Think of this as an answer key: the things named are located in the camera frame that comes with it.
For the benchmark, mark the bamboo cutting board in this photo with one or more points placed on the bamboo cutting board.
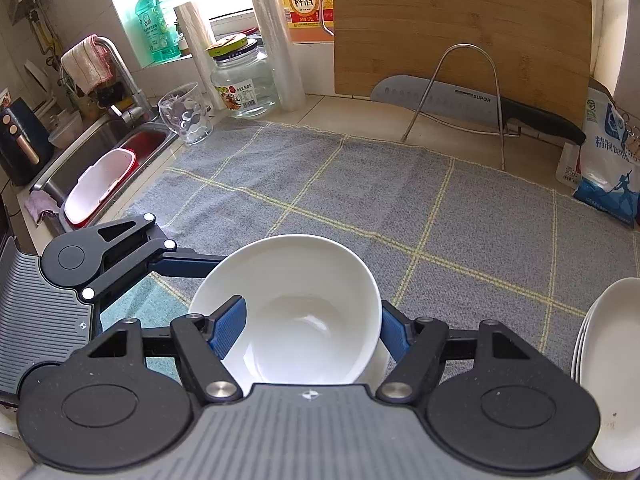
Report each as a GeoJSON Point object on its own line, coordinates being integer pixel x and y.
{"type": "Point", "coordinates": [450, 10]}

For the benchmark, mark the dark air fryer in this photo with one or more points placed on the dark air fryer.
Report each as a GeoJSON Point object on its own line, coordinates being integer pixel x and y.
{"type": "Point", "coordinates": [22, 145]}

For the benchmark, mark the glass jar with green lid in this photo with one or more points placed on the glass jar with green lid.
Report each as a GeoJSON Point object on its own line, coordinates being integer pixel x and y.
{"type": "Point", "coordinates": [245, 85]}

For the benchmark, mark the orange cooking wine bottle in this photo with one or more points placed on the orange cooking wine bottle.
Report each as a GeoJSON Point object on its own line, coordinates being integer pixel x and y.
{"type": "Point", "coordinates": [305, 0]}

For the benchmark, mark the steel sink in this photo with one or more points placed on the steel sink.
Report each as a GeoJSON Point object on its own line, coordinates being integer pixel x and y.
{"type": "Point", "coordinates": [100, 135]}

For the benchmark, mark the pink and white dishcloth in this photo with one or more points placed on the pink and white dishcloth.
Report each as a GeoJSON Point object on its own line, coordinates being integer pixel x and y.
{"type": "Point", "coordinates": [87, 65]}

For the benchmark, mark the green dish soap bottle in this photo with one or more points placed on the green dish soap bottle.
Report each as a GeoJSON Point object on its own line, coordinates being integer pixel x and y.
{"type": "Point", "coordinates": [157, 25]}

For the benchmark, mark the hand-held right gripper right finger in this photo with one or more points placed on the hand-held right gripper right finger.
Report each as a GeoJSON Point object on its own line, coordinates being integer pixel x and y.
{"type": "Point", "coordinates": [397, 332]}

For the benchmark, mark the pink rag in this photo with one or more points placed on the pink rag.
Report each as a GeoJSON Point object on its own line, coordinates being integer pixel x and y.
{"type": "Point", "coordinates": [42, 207]}

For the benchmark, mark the grey and teal checked mat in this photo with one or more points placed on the grey and teal checked mat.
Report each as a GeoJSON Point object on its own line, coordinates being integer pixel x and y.
{"type": "Point", "coordinates": [400, 210]}

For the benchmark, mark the red basin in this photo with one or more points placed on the red basin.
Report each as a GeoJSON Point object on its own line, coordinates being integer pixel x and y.
{"type": "Point", "coordinates": [150, 142]}

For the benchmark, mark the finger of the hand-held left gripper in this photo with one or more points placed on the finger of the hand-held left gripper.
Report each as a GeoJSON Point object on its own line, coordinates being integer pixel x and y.
{"type": "Point", "coordinates": [190, 262]}

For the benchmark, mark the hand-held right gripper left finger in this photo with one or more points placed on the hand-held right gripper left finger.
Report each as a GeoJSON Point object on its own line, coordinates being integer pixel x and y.
{"type": "Point", "coordinates": [227, 325]}

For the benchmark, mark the tall plastic wrap roll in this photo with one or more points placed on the tall plastic wrap roll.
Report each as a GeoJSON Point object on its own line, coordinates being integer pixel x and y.
{"type": "Point", "coordinates": [275, 35]}

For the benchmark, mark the white fruit print plate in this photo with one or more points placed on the white fruit print plate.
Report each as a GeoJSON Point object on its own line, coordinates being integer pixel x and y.
{"type": "Point", "coordinates": [617, 370]}
{"type": "Point", "coordinates": [573, 360]}
{"type": "Point", "coordinates": [579, 355]}

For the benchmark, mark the short plastic wrap roll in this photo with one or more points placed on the short plastic wrap roll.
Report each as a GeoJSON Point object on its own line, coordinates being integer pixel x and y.
{"type": "Point", "coordinates": [197, 55]}

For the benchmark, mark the steel faucet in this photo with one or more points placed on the steel faucet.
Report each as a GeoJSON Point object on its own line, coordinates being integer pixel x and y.
{"type": "Point", "coordinates": [130, 90]}

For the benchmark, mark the clear glass mug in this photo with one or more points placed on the clear glass mug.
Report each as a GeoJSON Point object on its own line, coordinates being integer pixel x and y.
{"type": "Point", "coordinates": [187, 115]}

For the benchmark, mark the white and blue salt bag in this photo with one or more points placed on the white and blue salt bag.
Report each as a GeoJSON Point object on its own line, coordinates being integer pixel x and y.
{"type": "Point", "coordinates": [610, 170]}

